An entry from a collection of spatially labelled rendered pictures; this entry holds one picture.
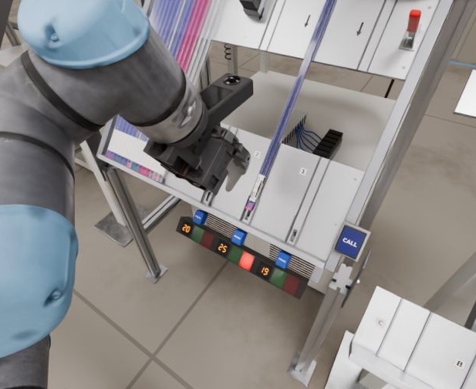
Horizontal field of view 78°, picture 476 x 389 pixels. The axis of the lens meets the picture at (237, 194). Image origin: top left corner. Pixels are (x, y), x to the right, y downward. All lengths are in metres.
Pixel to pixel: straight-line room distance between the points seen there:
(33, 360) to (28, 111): 0.44
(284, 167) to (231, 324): 0.84
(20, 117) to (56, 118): 0.03
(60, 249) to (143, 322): 1.22
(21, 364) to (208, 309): 0.87
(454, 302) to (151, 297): 1.10
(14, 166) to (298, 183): 0.52
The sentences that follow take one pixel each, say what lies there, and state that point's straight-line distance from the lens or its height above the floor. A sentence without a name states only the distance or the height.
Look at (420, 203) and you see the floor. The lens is 1.94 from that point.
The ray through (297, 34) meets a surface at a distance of 0.73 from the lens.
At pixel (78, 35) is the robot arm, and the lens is 0.23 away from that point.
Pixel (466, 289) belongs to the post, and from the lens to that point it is 0.71.
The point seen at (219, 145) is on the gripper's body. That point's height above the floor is 1.01.
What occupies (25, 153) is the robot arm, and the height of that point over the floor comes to 1.13.
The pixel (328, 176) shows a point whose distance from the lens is 0.62.
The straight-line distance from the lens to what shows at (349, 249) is 0.57.
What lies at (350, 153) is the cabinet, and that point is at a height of 0.62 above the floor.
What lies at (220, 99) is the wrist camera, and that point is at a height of 1.06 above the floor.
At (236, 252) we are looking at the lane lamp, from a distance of 0.69.
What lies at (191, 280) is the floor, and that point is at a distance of 1.43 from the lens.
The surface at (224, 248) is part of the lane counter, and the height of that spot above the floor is 0.66.
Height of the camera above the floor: 1.24
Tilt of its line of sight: 45 degrees down
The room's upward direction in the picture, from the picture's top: 2 degrees counter-clockwise
